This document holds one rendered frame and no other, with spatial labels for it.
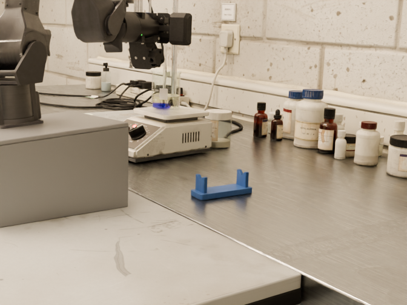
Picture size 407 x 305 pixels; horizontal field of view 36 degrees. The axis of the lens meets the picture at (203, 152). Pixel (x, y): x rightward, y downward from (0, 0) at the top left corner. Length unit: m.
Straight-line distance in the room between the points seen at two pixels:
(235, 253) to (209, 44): 1.27
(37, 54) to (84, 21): 0.18
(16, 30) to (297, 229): 0.49
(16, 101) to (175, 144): 0.41
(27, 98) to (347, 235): 0.50
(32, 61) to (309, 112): 0.68
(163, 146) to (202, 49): 0.81
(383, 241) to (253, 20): 1.07
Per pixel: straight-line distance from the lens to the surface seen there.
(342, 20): 1.57
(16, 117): 0.95
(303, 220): 0.91
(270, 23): 1.75
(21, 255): 0.77
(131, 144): 1.22
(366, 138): 1.28
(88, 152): 0.89
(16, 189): 0.86
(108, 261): 0.74
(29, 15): 0.98
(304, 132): 1.41
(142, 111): 1.30
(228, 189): 1.01
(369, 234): 0.88
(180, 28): 1.22
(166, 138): 1.24
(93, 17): 1.10
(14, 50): 0.95
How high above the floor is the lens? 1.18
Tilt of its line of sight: 12 degrees down
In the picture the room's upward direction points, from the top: 2 degrees clockwise
